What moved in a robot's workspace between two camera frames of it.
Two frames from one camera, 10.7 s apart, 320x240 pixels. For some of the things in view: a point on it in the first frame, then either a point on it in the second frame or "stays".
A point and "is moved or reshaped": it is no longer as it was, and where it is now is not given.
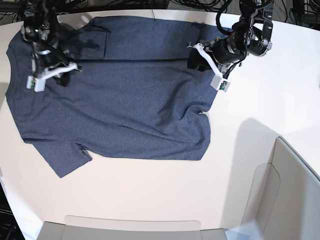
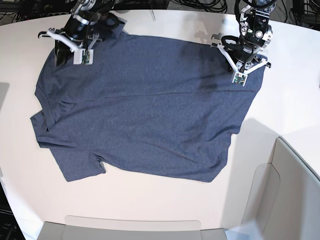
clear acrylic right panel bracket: (264, 192) stays
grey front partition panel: (54, 231) stays
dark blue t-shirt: (134, 97) is moved or reshaped
